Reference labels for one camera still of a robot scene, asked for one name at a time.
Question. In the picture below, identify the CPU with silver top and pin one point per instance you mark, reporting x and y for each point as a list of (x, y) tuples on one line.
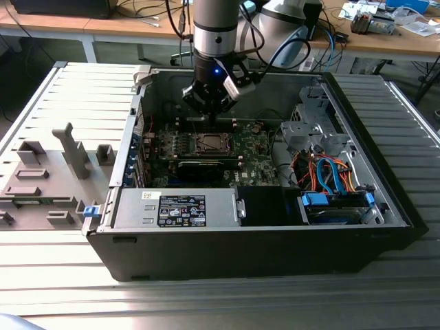
[(212, 142)]

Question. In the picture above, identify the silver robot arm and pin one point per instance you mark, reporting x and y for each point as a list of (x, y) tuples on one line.
[(214, 20)]

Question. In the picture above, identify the office chair base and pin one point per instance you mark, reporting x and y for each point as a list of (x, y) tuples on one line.
[(180, 55)]

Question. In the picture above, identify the black graphics card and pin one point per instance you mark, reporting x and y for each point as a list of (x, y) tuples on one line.
[(199, 170)]

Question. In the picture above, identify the green motherboard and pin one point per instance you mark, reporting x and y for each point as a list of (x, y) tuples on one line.
[(256, 165)]

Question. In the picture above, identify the silver metal disk bay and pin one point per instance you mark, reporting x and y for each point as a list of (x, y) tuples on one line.
[(309, 132)]

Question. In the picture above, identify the black plastic shroud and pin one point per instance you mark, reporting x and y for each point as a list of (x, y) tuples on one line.
[(261, 206)]

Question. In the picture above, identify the wooden desk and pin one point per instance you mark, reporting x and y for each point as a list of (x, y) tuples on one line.
[(385, 46), (68, 25)]

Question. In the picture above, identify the grey power supply unit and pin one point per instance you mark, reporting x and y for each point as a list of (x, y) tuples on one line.
[(137, 206)]

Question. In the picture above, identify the black equipment box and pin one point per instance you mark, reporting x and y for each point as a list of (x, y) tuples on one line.
[(62, 8)]

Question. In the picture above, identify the hard disk in blue carrier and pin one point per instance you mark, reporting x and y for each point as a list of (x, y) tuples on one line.
[(318, 200)]

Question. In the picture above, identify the grey electronic device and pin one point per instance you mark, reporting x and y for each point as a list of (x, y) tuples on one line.
[(373, 24)]

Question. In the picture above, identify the blue case latch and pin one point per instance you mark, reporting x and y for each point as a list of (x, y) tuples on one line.
[(91, 211)]

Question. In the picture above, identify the black PC case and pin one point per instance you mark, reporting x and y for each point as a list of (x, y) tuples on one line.
[(223, 254)]

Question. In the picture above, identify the grey parts rack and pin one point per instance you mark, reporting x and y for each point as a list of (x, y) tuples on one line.
[(51, 172)]

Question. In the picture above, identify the blue cardboard box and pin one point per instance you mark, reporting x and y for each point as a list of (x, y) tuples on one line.
[(409, 5)]

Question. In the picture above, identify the pale blue rounded object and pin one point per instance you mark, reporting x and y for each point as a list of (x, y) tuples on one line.
[(13, 323)]

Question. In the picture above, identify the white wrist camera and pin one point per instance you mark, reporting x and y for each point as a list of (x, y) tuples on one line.
[(240, 90)]

